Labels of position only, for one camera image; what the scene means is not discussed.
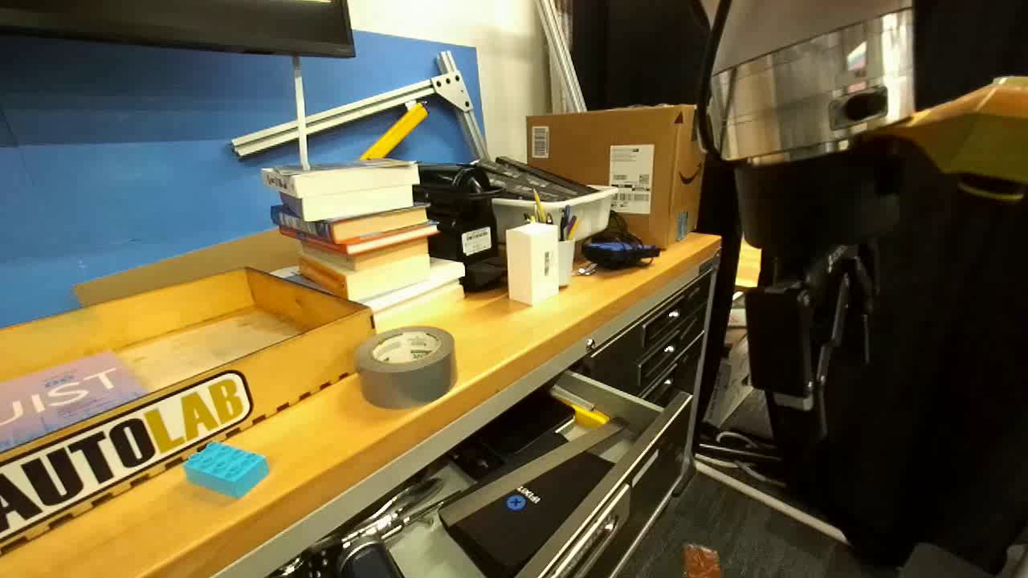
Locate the black closed drawer stack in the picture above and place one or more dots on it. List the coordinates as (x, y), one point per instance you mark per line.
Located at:
(656, 353)

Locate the orange green wrist mount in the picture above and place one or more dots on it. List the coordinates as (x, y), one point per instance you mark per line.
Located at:
(980, 132)

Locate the white plastic bin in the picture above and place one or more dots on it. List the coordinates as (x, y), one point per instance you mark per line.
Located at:
(522, 189)

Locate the dark monitor frame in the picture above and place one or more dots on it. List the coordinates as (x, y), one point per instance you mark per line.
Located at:
(269, 27)

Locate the wooden Autolab tray box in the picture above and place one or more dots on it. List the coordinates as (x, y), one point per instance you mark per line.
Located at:
(212, 359)

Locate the cardboard shipping box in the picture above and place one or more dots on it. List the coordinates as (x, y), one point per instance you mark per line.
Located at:
(643, 151)

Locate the black blue tool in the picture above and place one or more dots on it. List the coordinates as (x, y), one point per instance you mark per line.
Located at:
(618, 251)

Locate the metal drawer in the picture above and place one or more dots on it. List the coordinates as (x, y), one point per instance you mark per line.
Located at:
(557, 485)

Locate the stack of books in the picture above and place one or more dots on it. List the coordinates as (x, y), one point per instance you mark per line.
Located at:
(365, 237)

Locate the grey duct tape roll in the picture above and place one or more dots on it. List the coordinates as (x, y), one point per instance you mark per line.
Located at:
(405, 368)

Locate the white rectangular box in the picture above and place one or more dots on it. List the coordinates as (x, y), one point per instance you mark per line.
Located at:
(533, 262)

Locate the aluminium extrusion bar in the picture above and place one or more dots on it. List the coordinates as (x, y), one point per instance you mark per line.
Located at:
(445, 86)

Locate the yellow bar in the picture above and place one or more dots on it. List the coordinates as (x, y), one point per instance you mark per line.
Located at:
(398, 132)

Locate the blue block object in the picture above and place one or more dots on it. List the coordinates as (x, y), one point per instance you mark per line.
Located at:
(225, 470)

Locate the black device with label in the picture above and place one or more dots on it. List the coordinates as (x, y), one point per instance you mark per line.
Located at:
(460, 208)

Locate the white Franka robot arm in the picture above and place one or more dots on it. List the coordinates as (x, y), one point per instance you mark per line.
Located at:
(889, 325)

